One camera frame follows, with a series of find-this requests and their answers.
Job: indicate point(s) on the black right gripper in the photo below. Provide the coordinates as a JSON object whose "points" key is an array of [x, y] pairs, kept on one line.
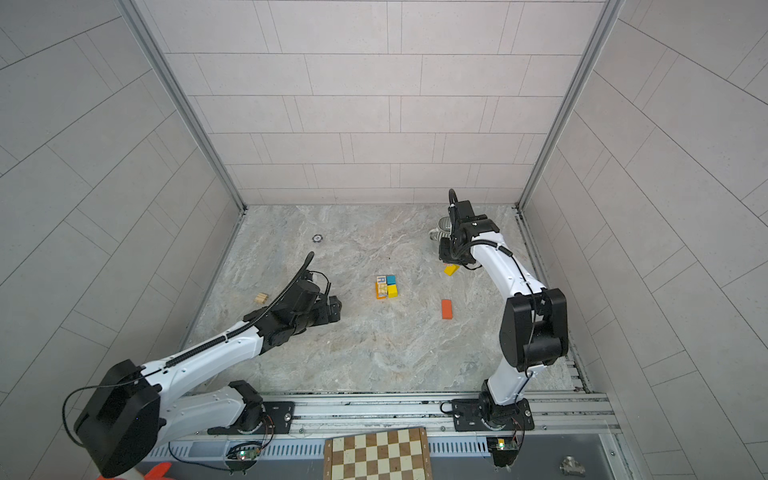
{"points": [[445, 255]]}

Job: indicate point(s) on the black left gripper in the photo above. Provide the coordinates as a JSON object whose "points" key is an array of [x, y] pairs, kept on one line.
{"points": [[325, 316]]}

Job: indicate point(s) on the red wooden block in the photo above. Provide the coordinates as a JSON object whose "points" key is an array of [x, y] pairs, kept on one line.
{"points": [[446, 309]]}

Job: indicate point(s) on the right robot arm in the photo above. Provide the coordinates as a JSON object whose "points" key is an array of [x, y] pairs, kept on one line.
{"points": [[534, 327]]}

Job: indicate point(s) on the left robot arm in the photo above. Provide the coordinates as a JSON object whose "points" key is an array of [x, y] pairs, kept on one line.
{"points": [[136, 408]]}

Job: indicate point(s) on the yellow rectangular wooden block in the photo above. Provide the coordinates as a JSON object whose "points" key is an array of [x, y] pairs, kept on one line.
{"points": [[451, 269]]}

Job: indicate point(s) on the striped ceramic mug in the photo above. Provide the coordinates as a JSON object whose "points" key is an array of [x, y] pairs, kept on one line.
{"points": [[442, 230]]}

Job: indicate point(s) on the left circuit board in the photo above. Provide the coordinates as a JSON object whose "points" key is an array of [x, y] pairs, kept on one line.
{"points": [[245, 452]]}

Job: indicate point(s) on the circuit board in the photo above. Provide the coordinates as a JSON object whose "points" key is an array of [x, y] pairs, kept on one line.
{"points": [[503, 450], [245, 452]]}

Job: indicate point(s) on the checkered chess board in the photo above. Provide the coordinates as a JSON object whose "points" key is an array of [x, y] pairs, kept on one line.
{"points": [[392, 454]]}

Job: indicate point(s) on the red white object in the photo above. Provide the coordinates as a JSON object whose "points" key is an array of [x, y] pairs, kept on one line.
{"points": [[157, 472]]}

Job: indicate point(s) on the right circuit board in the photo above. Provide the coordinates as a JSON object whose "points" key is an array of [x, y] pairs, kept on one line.
{"points": [[503, 450]]}

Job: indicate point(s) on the metal clamp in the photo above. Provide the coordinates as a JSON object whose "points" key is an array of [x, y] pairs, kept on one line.
{"points": [[570, 466]]}

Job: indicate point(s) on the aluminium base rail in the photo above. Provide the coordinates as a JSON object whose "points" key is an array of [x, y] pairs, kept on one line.
{"points": [[578, 424]]}

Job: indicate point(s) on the aluminium corner post right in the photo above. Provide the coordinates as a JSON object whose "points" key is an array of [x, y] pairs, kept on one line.
{"points": [[594, 46]]}

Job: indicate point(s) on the aluminium corner post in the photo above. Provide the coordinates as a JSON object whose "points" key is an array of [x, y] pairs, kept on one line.
{"points": [[594, 46], [169, 82]]}

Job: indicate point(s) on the aluminium corner post left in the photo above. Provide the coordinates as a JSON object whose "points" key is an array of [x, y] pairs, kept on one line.
{"points": [[169, 82]]}

